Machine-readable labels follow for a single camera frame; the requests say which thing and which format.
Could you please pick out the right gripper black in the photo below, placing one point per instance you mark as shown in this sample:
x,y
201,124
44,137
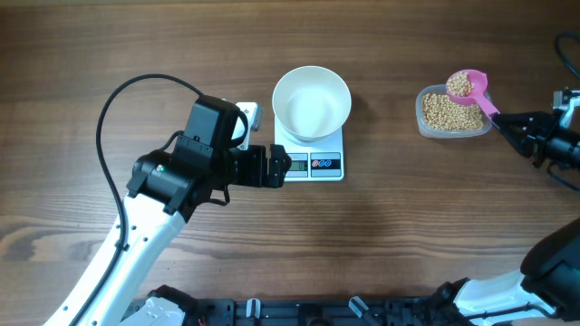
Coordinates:
x,y
534,120

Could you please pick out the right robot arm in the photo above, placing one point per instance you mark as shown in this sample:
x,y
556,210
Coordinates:
x,y
547,283

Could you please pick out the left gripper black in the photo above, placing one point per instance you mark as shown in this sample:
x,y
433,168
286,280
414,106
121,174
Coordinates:
x,y
257,156

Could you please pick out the yellow soybeans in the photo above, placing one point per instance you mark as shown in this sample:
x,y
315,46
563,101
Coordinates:
x,y
441,113

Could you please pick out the white digital kitchen scale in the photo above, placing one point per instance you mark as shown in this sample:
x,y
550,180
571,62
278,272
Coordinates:
x,y
316,161

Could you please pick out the pink plastic measuring scoop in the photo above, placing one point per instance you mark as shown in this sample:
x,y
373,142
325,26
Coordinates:
x,y
468,87

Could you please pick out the white round bowl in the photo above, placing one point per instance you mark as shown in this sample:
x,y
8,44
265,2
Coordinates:
x,y
311,102

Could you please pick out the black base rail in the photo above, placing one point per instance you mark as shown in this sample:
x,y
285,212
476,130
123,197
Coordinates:
x,y
255,312

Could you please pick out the clear plastic container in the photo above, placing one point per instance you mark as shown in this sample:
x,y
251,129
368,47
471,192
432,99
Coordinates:
x,y
427,132

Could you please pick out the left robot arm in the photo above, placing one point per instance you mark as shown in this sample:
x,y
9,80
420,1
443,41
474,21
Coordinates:
x,y
163,192

